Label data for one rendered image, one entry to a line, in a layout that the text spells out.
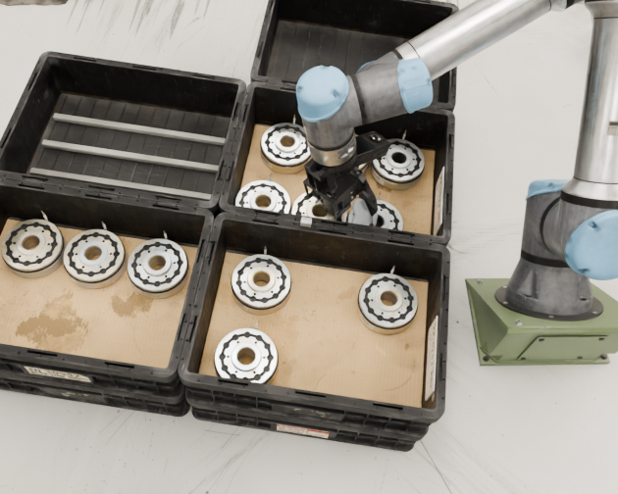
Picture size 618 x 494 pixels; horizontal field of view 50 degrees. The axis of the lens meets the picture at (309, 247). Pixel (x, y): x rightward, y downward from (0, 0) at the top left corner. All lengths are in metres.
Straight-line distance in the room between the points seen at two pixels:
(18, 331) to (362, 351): 0.57
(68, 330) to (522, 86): 1.18
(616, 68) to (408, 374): 0.56
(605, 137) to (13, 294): 0.98
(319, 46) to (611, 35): 0.68
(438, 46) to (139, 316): 0.66
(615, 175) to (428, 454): 0.56
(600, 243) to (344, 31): 0.78
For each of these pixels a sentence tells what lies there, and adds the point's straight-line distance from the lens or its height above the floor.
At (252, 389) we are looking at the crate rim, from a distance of 1.01.
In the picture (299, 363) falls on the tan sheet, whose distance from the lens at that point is 1.13.
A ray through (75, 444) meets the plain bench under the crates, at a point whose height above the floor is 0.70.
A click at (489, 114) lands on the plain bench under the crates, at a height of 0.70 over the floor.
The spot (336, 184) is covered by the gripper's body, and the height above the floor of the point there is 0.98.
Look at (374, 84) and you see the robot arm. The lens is 0.98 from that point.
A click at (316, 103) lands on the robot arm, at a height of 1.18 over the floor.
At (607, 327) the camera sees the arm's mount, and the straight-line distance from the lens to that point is 1.25.
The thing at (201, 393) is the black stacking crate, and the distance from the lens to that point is 1.10.
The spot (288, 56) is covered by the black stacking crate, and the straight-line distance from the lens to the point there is 1.51.
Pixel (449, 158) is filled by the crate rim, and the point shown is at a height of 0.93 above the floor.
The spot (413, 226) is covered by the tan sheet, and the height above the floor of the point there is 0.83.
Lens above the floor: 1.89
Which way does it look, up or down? 60 degrees down
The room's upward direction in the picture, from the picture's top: 7 degrees clockwise
